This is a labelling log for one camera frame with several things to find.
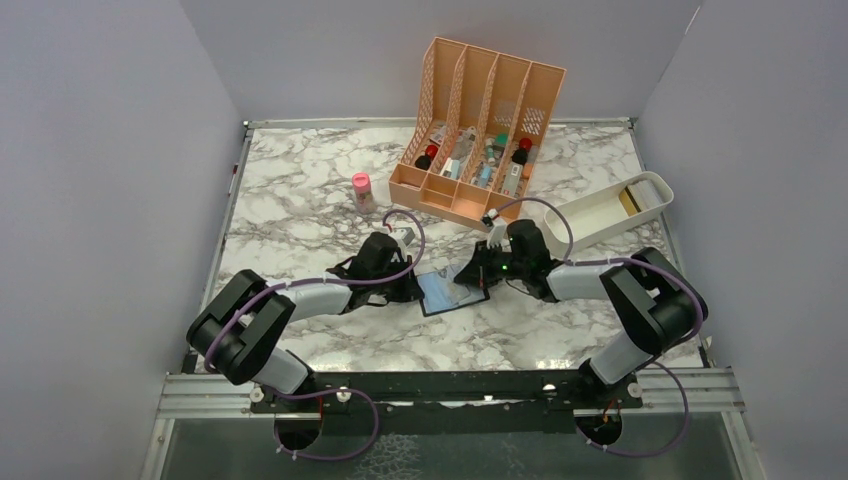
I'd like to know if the aluminium table frame rail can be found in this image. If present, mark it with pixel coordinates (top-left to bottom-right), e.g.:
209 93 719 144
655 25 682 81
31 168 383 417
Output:
142 368 762 479

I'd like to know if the pink cartoon bottle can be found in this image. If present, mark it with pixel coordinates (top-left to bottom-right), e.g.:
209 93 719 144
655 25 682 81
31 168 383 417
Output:
352 172 376 214

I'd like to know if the black leather card holder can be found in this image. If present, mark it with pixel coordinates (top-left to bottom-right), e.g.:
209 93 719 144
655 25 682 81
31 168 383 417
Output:
416 265 490 317

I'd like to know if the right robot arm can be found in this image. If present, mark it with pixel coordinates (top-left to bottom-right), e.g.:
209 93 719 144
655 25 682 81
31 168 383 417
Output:
454 219 708 407

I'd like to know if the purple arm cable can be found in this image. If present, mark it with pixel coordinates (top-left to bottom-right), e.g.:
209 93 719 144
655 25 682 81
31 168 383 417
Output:
203 208 427 463
486 197 707 460

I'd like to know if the teal cap tube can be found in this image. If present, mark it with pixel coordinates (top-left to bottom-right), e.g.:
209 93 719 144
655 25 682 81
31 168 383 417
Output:
483 133 508 168

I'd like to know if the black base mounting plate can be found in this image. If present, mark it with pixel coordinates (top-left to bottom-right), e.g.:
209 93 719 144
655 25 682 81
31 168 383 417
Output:
250 370 643 435

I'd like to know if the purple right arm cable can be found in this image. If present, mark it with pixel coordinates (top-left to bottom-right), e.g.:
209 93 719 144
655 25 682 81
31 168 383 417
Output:
486 197 707 460

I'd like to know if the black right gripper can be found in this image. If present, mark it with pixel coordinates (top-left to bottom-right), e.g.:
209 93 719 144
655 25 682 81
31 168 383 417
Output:
454 239 528 289

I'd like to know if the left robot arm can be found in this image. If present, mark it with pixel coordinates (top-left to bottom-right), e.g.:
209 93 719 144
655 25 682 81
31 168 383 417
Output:
186 227 424 411

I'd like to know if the peach desk organizer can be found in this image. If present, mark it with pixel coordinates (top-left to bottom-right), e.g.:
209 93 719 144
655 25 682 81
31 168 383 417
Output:
388 37 567 229

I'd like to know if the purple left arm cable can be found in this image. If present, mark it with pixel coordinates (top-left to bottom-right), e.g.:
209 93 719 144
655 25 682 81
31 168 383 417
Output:
203 208 427 463

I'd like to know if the white plastic tray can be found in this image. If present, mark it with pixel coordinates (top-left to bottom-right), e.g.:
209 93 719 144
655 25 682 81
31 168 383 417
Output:
541 172 675 258

